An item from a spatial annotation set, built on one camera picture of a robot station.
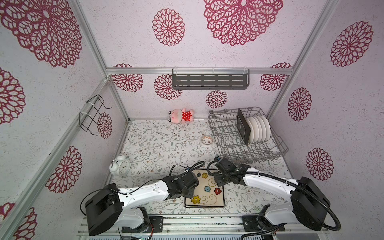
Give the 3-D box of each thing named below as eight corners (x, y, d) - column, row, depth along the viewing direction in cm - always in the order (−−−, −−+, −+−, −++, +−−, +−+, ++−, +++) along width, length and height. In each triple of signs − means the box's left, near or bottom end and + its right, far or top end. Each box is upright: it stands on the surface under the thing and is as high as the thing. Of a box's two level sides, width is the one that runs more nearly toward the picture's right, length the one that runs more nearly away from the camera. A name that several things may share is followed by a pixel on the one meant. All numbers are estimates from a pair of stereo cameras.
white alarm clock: (115, 177, 92) (106, 167, 82) (127, 163, 98) (120, 153, 88) (122, 181, 91) (113, 172, 81) (134, 167, 96) (127, 156, 87)
